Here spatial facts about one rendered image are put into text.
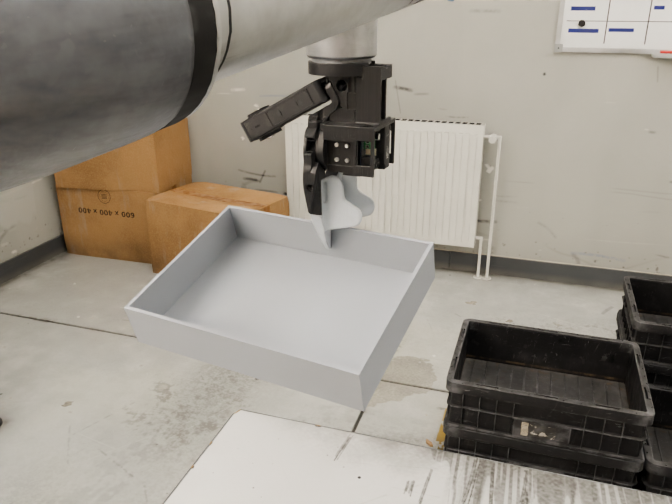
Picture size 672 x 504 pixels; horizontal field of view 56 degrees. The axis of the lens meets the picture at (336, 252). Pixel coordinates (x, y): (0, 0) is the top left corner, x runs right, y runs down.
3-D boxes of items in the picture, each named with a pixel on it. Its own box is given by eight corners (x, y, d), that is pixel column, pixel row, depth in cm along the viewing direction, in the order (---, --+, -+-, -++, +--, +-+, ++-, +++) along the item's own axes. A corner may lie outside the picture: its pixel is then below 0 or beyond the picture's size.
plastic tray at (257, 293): (138, 341, 69) (123, 307, 66) (237, 237, 83) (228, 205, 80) (364, 411, 58) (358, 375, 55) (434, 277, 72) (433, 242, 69)
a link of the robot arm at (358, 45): (292, 17, 64) (325, 16, 71) (293, 65, 65) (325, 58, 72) (362, 18, 61) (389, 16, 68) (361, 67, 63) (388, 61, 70)
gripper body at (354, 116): (371, 185, 67) (374, 65, 62) (298, 176, 70) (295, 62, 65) (394, 168, 73) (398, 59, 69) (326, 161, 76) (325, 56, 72)
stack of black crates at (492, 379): (432, 545, 148) (445, 381, 131) (451, 462, 175) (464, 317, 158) (617, 591, 137) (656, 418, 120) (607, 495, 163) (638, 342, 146)
